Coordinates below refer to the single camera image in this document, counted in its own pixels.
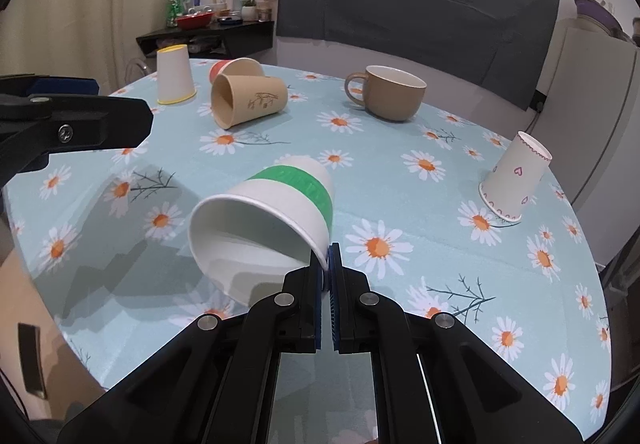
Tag white paper cup green band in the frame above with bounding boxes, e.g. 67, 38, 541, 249
188, 156, 334, 306

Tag white paper cup yellow rim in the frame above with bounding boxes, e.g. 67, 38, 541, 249
156, 44, 196, 106

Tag kraft paper cup with drawing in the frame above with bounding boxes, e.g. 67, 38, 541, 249
212, 74, 288, 130

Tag red rimmed paper cup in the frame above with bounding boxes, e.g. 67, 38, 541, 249
208, 58, 265, 84

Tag white paper cup pink hearts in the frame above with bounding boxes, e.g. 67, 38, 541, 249
478, 132, 552, 223

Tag beige curtain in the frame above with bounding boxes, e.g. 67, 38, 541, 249
1, 0, 167, 94

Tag green bottle on shelf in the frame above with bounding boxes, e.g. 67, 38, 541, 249
165, 0, 180, 29

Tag red bowl on shelf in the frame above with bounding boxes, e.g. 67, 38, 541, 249
176, 11, 215, 30

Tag daisy print blue tablecloth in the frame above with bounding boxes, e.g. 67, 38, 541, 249
4, 60, 611, 438

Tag small potted plant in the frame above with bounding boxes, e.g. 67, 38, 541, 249
241, 0, 258, 22

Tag brown ceramic mug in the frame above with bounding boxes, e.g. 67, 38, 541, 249
344, 64, 426, 122

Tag white refrigerator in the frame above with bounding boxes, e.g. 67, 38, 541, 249
533, 19, 639, 265

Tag dark grey hanging cloth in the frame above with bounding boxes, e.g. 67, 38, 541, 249
278, 0, 560, 109

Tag purple basin on fridge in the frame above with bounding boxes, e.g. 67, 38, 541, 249
574, 0, 622, 30

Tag black wall shelf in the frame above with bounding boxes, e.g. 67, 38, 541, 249
136, 21, 274, 60

